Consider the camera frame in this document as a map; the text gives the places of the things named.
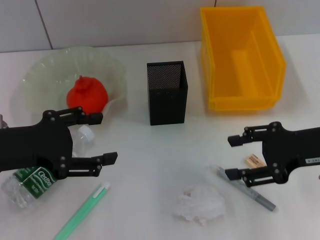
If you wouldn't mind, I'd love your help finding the green pen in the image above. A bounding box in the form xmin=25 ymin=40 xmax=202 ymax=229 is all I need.
xmin=53 ymin=181 xmax=111 ymax=240

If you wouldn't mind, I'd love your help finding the white paper ball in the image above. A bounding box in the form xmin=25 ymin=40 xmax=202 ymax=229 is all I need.
xmin=171 ymin=184 xmax=226 ymax=220

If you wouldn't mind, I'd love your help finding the small beige eraser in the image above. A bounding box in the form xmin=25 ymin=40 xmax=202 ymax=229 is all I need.
xmin=244 ymin=153 xmax=266 ymax=168

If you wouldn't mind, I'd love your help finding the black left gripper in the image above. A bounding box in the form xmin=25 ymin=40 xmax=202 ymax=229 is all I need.
xmin=0 ymin=106 xmax=119 ymax=181

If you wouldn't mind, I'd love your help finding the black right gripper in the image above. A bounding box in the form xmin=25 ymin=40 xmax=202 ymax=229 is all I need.
xmin=224 ymin=121 xmax=320 ymax=188

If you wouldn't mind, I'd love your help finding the grey pen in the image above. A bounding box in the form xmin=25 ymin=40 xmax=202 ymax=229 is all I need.
xmin=209 ymin=164 xmax=277 ymax=213

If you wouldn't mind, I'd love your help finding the yellow plastic bin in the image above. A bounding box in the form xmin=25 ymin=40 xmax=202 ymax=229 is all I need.
xmin=199 ymin=6 xmax=287 ymax=112

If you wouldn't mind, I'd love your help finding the clear green-label water bottle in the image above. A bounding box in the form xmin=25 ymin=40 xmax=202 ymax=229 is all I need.
xmin=1 ymin=125 xmax=95 ymax=209

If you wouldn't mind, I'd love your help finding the black mesh pen holder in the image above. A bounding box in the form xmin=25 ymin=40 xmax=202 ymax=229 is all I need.
xmin=146 ymin=60 xmax=189 ymax=126

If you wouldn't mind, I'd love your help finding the pale green glass fruit plate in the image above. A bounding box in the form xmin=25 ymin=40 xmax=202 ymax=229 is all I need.
xmin=15 ymin=46 xmax=130 ymax=126

